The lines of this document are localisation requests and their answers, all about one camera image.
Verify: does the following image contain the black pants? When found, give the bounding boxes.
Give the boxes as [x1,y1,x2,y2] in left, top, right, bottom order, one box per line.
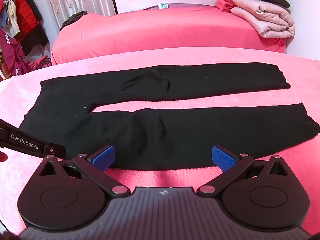
[20,63,319,170]

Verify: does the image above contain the hanging clothes rack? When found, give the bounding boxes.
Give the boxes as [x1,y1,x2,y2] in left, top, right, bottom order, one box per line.
[1,0,52,80]

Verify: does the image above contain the dark cloth on bed corner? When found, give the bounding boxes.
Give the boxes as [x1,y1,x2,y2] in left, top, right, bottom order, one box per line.
[60,11,88,30]

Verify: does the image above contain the pink far bed cover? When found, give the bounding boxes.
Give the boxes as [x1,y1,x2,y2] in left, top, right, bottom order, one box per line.
[51,6,286,64]

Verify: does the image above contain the folded beige quilt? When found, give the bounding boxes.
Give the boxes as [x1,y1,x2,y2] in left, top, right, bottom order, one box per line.
[231,0,295,38]

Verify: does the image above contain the small white blue tag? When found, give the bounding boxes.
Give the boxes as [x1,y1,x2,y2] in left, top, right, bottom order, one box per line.
[158,3,169,9]

